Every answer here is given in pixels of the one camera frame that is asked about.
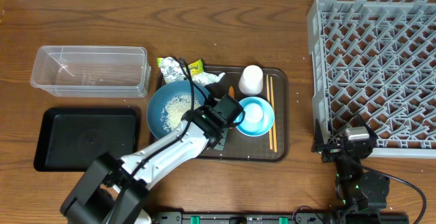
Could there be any pile of white rice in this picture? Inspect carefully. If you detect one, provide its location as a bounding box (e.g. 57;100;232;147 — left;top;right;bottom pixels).
161;95;191;132

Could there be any light blue cup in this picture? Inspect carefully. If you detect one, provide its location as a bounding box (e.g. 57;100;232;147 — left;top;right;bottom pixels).
244;103;264;123

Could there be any light blue saucer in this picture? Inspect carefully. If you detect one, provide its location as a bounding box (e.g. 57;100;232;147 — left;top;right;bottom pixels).
236;97;275;137

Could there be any wooden chopstick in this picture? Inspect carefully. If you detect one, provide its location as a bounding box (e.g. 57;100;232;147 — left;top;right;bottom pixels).
266;74;273;150
269;76;279;153

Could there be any pale pink cup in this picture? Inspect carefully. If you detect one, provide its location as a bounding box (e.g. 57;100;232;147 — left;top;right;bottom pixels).
238;65;263;96

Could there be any dark blue plate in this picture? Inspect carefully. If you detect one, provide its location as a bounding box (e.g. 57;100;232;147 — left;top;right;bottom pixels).
146;80;191;140

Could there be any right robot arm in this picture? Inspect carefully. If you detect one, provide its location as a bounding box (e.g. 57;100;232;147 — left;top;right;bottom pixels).
311;117;390;223

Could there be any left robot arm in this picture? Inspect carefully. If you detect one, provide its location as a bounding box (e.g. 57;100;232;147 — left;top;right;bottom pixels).
60;105;243;223

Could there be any grey dishwasher rack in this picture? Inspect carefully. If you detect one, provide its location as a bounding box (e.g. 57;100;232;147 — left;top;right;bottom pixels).
307;0;435;159

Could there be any orange carrot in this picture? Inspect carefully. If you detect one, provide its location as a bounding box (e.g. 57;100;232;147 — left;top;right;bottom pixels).
228;86;235;98

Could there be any crumpled white tissue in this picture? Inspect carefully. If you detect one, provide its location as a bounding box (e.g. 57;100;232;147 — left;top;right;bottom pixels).
192;72;225;86

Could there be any dark brown serving tray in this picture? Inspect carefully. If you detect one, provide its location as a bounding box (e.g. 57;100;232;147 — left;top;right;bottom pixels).
199;65;290;163

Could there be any crumpled foil snack wrapper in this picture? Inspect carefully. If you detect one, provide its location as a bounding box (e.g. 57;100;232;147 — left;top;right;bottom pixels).
157;57;204;84

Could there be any black plastic tray bin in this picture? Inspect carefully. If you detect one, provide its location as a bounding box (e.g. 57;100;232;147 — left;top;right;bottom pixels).
33;108;139;172

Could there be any clear plastic bin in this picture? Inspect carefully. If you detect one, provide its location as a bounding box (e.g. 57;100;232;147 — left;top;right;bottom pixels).
30;46;151;98

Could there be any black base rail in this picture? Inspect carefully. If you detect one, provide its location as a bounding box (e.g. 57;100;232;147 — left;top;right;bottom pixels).
151;212;409;224

